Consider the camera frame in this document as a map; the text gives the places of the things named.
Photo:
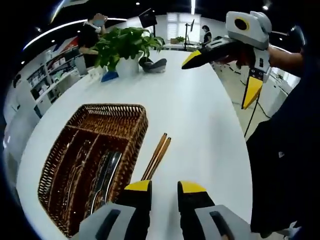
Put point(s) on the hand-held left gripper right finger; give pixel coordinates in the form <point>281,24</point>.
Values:
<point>217,222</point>

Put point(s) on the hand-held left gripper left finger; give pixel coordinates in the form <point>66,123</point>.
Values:
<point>107,220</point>

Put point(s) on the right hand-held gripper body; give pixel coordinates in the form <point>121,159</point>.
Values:
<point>255,30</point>

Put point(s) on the silver metal fork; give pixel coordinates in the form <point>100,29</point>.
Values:
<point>78,166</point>

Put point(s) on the brown wicker storage tray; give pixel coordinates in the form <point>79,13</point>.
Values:
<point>107,117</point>

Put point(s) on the white storage shelving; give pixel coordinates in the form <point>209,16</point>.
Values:
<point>47,75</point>

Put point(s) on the person's right hand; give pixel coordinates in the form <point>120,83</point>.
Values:
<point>277,58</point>

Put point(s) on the black stand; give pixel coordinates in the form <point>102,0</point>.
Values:
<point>188,35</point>

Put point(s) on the small green plant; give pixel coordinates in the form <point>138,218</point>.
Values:
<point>180,39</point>

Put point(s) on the dark grey moulded object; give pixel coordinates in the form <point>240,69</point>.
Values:
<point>153,66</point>

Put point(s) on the black screen on pole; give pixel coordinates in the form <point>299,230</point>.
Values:
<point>147,16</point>

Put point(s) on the green plant in white pot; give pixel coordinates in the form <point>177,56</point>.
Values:
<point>125,42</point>

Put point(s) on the blue cloth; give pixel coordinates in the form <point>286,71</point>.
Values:
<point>108,77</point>

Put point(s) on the white printed card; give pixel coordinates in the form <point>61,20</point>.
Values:
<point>96,72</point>

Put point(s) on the curved ceiling light strip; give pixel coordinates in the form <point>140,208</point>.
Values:
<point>50,31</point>

